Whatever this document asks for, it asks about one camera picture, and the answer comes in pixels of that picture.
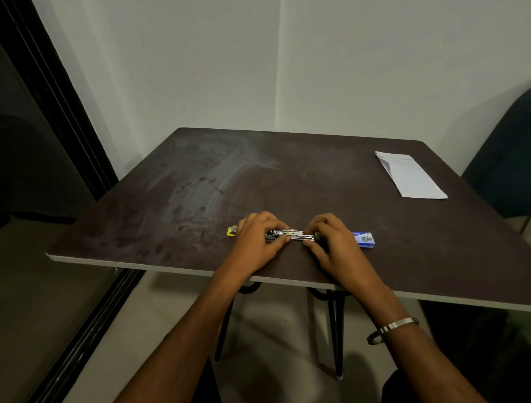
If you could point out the person's right hand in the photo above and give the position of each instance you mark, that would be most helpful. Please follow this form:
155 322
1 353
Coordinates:
340 249

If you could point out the person's left hand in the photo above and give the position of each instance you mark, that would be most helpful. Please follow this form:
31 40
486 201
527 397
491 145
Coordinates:
253 245

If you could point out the blue staples box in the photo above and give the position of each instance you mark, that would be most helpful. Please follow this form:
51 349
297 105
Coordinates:
365 239

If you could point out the yellow and silver stapler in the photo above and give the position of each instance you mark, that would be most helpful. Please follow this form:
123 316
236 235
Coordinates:
294 236

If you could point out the white papers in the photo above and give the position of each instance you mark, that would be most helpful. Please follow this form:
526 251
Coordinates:
415 178

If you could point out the person's left forearm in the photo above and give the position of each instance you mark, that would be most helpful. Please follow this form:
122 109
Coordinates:
186 344

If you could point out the person's right forearm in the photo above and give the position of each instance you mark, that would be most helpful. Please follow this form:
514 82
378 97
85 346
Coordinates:
419 357

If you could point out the black metal table leg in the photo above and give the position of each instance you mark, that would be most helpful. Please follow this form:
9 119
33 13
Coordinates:
337 332
224 328

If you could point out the dark green sofa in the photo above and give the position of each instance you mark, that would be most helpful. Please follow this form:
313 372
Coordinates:
502 166

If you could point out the black sliding door frame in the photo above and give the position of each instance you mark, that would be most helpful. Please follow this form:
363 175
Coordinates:
50 124

